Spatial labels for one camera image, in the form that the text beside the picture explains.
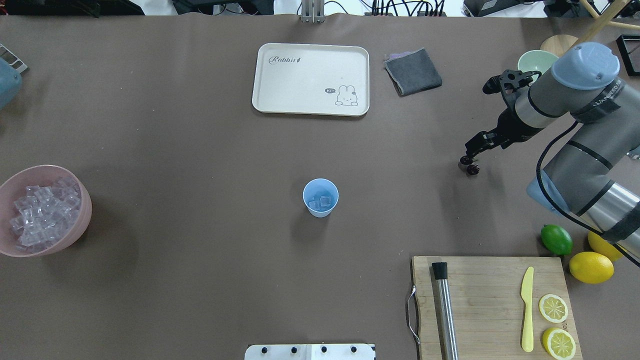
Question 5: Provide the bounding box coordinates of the wooden mug tree stand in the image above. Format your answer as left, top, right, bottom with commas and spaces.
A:
539, 0, 640, 57

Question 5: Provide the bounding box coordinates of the steel muddler black tip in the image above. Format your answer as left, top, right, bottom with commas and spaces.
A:
431, 261, 459, 360

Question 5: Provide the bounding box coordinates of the white wire cup rack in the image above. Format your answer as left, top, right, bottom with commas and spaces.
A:
0, 44, 29, 74

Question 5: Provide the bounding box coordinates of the lemon half upper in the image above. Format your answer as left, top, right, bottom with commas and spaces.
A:
538, 293, 569, 324

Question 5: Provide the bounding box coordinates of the lemon half lower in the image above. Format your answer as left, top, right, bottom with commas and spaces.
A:
541, 326, 578, 360

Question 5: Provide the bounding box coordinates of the cream rabbit serving tray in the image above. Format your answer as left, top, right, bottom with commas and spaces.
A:
252, 42, 370, 117

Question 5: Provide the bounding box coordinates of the light blue plastic cup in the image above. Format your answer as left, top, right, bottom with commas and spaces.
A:
302, 178, 339, 218

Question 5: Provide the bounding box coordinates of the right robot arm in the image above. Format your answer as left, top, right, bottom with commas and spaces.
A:
460, 42, 639, 265

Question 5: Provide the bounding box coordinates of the aluminium frame post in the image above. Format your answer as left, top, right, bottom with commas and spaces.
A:
300, 0, 326, 24

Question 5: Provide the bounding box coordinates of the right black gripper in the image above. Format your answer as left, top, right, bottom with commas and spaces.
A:
465, 108, 543, 158

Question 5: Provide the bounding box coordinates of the yellow lemon far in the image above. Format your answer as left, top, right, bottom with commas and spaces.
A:
587, 231, 623, 263

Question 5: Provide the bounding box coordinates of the black framed tray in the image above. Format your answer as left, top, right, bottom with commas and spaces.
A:
615, 34, 640, 76

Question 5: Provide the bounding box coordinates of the yellow lemon near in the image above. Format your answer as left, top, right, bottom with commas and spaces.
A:
569, 251, 615, 284

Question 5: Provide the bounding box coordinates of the mint green bowl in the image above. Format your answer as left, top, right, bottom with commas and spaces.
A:
517, 49, 559, 75

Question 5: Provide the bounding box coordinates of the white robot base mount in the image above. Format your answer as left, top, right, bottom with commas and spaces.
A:
244, 342, 377, 360

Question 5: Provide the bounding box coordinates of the wooden cutting board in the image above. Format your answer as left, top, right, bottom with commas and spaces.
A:
411, 256, 583, 360

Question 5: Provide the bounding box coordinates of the grey folded cloth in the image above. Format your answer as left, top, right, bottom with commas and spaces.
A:
383, 48, 442, 97

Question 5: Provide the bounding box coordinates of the yellow plastic knife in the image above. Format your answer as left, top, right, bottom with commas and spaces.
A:
519, 266, 535, 353

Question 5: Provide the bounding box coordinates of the green lime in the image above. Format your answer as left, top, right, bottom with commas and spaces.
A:
540, 224, 574, 256

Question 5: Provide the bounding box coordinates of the clear ice cubes pile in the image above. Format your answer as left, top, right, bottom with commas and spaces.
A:
10, 177, 82, 253

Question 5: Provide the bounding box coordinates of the yellow lemon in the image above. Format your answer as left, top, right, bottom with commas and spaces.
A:
587, 231, 623, 263
569, 251, 615, 284

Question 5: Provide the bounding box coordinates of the pink bowl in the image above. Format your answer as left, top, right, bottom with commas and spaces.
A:
0, 165, 92, 258

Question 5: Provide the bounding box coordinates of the lemon half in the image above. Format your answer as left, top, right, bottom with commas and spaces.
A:
538, 293, 569, 324
541, 326, 578, 360

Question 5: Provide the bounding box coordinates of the dark red cherry pair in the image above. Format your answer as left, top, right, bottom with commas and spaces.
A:
458, 155, 480, 176

